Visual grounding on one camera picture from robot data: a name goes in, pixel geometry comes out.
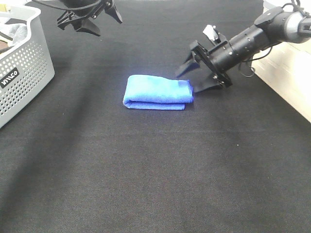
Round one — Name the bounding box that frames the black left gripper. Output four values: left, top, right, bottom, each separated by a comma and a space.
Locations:
57, 0, 122, 36

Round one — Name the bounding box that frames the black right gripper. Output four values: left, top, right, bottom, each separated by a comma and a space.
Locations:
175, 40, 232, 93

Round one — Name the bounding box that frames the blue microfiber towel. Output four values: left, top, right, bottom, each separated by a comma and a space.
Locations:
123, 75, 193, 110

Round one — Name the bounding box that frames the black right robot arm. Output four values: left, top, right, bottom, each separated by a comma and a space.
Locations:
175, 4, 311, 87

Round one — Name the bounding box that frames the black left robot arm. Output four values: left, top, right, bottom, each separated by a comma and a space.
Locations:
57, 0, 122, 36

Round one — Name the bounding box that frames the grey towel in basket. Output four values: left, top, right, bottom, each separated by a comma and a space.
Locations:
0, 23, 28, 47

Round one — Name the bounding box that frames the white plastic storage crate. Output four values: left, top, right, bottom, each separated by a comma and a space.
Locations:
251, 0, 311, 123

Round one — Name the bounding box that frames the yellow cloth in basket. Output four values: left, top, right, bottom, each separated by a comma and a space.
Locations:
0, 35, 13, 44

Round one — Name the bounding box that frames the grey perforated laundry basket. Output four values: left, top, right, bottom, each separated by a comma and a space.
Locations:
0, 2, 55, 126

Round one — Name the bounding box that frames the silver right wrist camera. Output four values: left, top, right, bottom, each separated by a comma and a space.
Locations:
202, 24, 219, 42

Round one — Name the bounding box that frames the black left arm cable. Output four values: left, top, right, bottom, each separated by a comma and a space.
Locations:
31, 0, 103, 12

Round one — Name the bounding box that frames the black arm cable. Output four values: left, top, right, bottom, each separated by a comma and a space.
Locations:
31, 0, 103, 12
238, 0, 307, 78

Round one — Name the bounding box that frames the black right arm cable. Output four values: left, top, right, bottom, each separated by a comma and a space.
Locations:
238, 0, 307, 78

